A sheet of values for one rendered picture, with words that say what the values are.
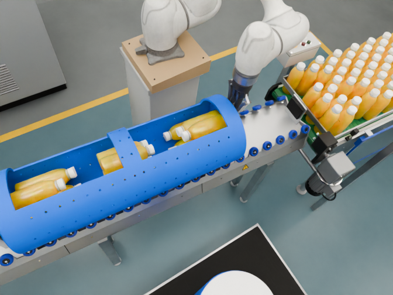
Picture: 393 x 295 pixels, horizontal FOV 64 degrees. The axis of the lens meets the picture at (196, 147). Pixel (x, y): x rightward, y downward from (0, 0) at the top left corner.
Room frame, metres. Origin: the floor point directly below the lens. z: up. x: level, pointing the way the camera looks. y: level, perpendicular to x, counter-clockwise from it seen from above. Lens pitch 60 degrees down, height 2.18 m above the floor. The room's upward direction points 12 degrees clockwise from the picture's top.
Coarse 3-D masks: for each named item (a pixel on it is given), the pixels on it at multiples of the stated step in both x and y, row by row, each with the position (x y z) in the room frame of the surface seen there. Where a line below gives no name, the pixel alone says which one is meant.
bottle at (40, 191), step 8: (40, 184) 0.32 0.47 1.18; (48, 184) 0.33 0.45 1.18; (56, 184) 0.34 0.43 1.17; (16, 192) 0.28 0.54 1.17; (24, 192) 0.29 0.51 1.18; (32, 192) 0.29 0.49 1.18; (40, 192) 0.30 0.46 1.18; (48, 192) 0.31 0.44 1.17; (56, 192) 0.32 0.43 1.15; (16, 200) 0.26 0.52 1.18; (24, 200) 0.26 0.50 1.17; (32, 200) 0.27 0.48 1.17; (40, 200) 0.28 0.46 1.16; (16, 208) 0.24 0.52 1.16
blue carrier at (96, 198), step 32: (128, 128) 0.64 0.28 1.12; (160, 128) 0.71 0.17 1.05; (224, 128) 0.66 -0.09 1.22; (64, 160) 0.47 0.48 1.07; (96, 160) 0.52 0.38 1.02; (128, 160) 0.45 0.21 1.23; (160, 160) 0.48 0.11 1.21; (192, 160) 0.53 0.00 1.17; (224, 160) 0.59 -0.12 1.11; (0, 192) 0.26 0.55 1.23; (64, 192) 0.30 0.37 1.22; (96, 192) 0.33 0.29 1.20; (128, 192) 0.37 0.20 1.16; (160, 192) 0.42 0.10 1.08; (0, 224) 0.17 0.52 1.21; (32, 224) 0.20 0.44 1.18; (64, 224) 0.22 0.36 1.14
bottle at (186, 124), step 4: (208, 112) 0.79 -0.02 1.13; (212, 112) 0.78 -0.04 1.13; (216, 112) 0.79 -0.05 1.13; (196, 116) 0.75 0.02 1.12; (200, 116) 0.75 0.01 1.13; (204, 116) 0.75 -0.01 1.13; (208, 116) 0.76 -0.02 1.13; (188, 120) 0.73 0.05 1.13; (192, 120) 0.73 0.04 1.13; (196, 120) 0.73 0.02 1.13; (200, 120) 0.73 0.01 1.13; (184, 124) 0.71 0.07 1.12; (188, 124) 0.70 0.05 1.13; (192, 124) 0.71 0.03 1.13; (184, 128) 0.69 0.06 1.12
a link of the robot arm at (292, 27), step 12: (264, 0) 0.94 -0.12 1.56; (276, 0) 0.94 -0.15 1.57; (264, 12) 0.93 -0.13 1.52; (276, 12) 0.90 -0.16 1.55; (288, 12) 0.91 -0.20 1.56; (276, 24) 0.87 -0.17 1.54; (288, 24) 0.87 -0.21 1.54; (300, 24) 0.90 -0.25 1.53; (288, 36) 0.85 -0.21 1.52; (300, 36) 0.88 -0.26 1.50; (288, 48) 0.84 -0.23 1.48
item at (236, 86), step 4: (232, 80) 0.79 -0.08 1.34; (232, 84) 0.77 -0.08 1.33; (236, 84) 0.76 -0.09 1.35; (236, 88) 0.76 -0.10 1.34; (240, 88) 0.75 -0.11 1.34; (244, 88) 0.75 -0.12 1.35; (248, 88) 0.76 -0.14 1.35; (236, 92) 0.78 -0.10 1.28; (240, 92) 0.77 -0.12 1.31; (244, 92) 0.75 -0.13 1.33; (248, 92) 0.76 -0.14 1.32; (240, 96) 0.76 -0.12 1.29; (244, 96) 0.75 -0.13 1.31; (248, 96) 0.76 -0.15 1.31
